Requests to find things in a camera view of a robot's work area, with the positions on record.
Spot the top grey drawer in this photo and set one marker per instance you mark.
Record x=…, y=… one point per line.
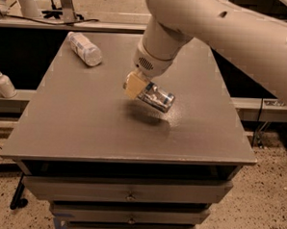
x=127, y=190

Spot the silver blue redbull can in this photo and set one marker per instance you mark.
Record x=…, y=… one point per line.
x=156, y=97

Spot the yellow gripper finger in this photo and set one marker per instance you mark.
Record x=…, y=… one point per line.
x=135, y=83

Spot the white pump dispenser bottle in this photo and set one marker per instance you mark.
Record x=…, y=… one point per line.
x=6, y=86

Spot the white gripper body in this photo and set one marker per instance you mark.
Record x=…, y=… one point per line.
x=151, y=65

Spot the clear plastic water bottle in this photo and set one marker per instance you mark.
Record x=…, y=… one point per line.
x=88, y=52

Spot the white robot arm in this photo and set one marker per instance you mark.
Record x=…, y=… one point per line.
x=253, y=42

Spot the middle grey drawer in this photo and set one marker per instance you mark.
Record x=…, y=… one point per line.
x=128, y=213

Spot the grey drawer cabinet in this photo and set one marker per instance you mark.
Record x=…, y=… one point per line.
x=81, y=124

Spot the grey metal post left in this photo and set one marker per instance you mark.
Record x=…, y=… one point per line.
x=68, y=11

